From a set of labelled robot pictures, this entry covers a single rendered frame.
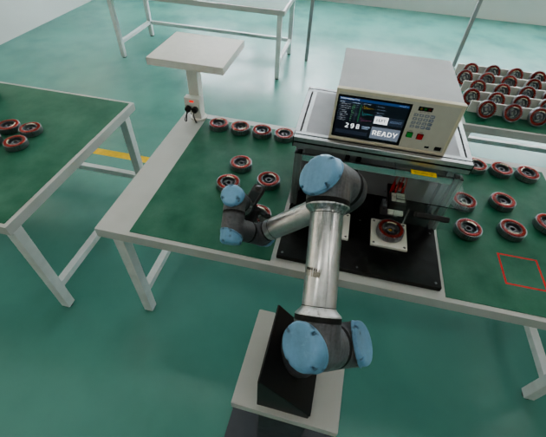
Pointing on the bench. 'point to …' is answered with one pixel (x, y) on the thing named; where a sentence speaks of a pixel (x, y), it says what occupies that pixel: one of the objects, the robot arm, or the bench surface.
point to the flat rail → (359, 166)
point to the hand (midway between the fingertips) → (258, 214)
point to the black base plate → (288, 249)
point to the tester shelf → (307, 127)
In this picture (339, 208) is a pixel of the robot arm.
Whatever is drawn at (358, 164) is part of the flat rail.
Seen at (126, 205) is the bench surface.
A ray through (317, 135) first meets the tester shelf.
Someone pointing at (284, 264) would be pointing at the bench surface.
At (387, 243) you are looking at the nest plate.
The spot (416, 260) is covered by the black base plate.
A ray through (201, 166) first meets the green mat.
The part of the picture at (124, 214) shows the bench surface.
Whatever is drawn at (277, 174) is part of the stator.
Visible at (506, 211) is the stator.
